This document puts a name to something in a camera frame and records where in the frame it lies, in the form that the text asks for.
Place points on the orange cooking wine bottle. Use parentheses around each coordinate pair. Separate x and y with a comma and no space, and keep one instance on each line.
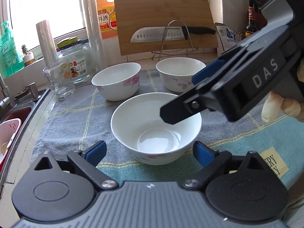
(107,18)

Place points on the santoku kitchen knife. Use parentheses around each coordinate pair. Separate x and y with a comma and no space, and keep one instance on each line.
(171,33)

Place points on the gloved right hand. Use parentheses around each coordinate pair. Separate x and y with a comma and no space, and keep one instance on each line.
(274,103)

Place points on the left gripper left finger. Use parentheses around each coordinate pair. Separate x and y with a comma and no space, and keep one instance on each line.
(85,162)

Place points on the wire board rack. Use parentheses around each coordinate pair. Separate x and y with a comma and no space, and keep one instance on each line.
(189,50)

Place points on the tall plastic wrap roll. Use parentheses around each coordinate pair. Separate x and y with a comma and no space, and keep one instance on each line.
(90,14)

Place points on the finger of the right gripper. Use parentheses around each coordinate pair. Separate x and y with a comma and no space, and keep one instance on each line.
(184,106)
(208,71)

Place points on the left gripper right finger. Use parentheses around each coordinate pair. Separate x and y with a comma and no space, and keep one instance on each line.
(214,164)

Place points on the white red colander basin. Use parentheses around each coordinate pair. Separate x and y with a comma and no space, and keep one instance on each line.
(8,130)

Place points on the large white bowl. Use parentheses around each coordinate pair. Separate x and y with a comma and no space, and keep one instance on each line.
(137,125)

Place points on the green dish soap bottle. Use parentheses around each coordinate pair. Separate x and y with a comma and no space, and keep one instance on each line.
(11,57)

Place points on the glass jar green lid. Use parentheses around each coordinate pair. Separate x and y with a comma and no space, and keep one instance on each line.
(77,56)

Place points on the clear glass mug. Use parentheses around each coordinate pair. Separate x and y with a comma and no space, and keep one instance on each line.
(59,79)

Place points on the steel kitchen faucet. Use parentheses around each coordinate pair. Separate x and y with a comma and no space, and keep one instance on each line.
(8,100)

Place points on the short plastic wrap roll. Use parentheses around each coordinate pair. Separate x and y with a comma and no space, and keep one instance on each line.
(47,44)

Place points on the dark vinegar bottle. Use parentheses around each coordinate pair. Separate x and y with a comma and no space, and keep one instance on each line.
(251,26)

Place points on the dark red knife block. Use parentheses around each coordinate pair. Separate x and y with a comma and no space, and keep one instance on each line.
(260,20)

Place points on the blue white salt bag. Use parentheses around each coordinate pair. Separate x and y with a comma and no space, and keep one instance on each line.
(226,38)

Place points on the small potted cactus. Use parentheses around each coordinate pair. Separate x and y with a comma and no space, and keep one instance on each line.
(28,56)

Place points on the white bowl pink flowers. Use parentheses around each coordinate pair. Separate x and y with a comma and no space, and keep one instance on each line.
(118,82)

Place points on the steel sink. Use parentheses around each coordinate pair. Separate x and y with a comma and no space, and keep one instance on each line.
(25,110)

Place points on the bamboo cutting board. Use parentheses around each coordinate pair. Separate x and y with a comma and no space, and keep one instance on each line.
(132,15)

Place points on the white bowl purple flowers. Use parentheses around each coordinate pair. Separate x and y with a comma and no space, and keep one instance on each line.
(176,73)

